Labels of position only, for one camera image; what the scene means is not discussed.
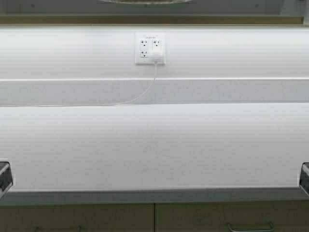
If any right drawer metal handle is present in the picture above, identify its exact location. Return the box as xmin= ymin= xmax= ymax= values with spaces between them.
xmin=226 ymin=222 xmax=275 ymax=232

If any white wall outlet plate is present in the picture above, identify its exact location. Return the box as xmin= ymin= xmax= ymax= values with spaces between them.
xmin=135 ymin=32 xmax=166 ymax=65

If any left lower drawer front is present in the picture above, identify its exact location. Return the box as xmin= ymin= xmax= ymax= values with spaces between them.
xmin=0 ymin=204 xmax=155 ymax=232

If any grey pot with black handles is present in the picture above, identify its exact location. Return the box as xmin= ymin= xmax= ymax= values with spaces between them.
xmin=102 ymin=0 xmax=191 ymax=5

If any white charger cable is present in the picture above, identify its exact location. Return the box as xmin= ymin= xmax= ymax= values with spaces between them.
xmin=0 ymin=61 xmax=158 ymax=108

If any right lower drawer front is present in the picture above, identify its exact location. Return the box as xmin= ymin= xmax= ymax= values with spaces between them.
xmin=154 ymin=201 xmax=309 ymax=232

